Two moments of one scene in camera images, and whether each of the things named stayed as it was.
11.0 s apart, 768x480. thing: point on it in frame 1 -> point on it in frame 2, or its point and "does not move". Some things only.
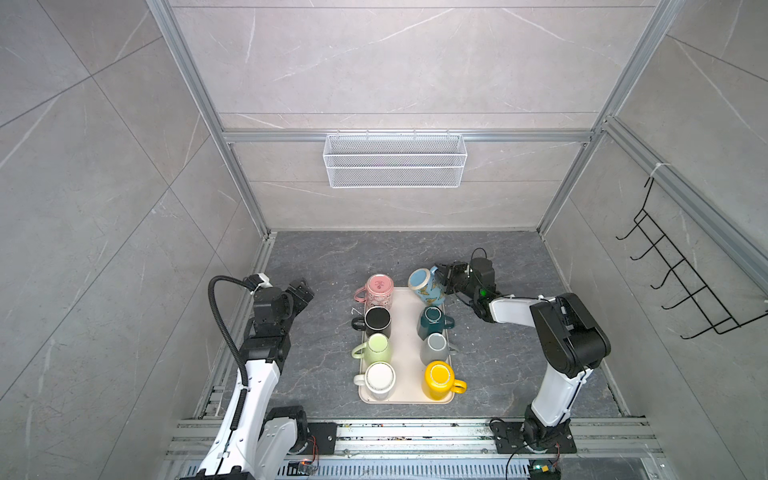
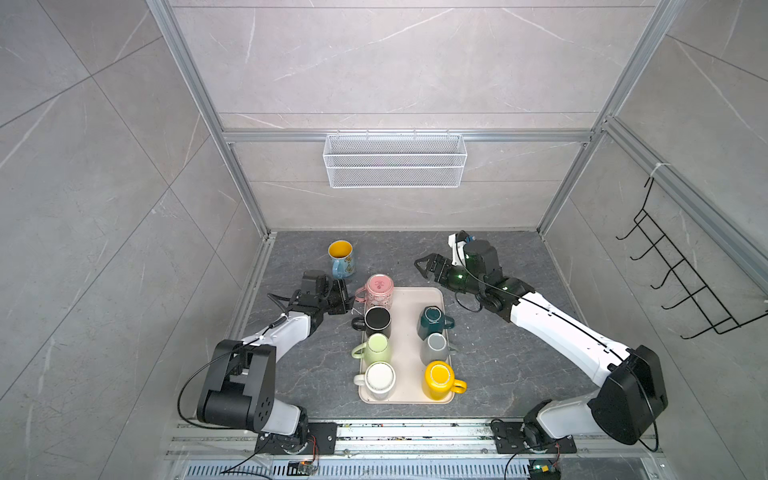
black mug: (377, 320) does not move
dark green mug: (433, 320) does not move
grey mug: (435, 348) does not move
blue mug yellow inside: (426, 285) -> (342, 259)
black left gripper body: (297, 303) -> (335, 296)
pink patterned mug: (378, 291) does not move
